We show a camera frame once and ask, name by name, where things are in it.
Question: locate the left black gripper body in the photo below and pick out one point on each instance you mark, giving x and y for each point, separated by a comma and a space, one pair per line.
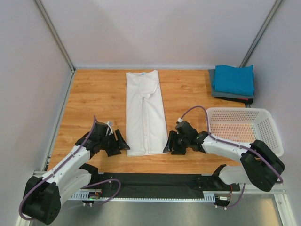
108, 144

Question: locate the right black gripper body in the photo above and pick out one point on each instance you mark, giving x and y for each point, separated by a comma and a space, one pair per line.
183, 143

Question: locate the white t-shirt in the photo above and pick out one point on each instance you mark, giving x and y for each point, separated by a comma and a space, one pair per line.
146, 132

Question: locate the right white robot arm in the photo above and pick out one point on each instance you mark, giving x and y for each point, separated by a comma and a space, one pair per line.
262, 167

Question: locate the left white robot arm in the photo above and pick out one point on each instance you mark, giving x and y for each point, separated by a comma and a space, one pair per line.
45, 195

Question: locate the white plastic basket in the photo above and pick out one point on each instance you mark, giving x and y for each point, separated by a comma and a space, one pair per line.
245, 125

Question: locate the folded black red t-shirt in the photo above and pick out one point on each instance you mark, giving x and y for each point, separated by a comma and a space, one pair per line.
247, 101

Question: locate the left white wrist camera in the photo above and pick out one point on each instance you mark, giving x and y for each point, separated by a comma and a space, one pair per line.
109, 130

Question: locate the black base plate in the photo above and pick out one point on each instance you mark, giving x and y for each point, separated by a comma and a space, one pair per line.
168, 184

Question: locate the grey slotted cable duct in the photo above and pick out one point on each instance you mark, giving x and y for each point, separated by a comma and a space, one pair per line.
205, 197

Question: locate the left aluminium corner post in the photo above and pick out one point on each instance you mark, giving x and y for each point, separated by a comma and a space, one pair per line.
45, 16

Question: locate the aluminium corner post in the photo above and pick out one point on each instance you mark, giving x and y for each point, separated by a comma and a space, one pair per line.
45, 16
262, 30

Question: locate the right aluminium corner post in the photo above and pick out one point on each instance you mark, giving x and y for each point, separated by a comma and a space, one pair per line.
262, 30

